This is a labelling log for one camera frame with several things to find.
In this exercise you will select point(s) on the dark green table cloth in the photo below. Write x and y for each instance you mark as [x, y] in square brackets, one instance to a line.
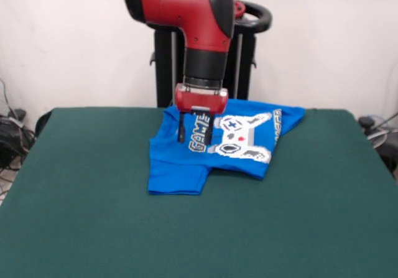
[280, 212]

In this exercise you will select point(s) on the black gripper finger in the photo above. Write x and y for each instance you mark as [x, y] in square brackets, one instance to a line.
[181, 128]
[209, 130]

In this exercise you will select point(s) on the blue printed t-shirt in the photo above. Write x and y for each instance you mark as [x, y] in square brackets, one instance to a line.
[177, 178]

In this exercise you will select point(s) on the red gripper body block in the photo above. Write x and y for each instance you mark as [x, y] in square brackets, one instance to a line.
[200, 102]

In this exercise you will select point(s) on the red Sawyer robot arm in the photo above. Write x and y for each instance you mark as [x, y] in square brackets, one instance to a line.
[186, 10]

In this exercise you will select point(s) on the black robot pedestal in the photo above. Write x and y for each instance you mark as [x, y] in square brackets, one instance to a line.
[245, 57]

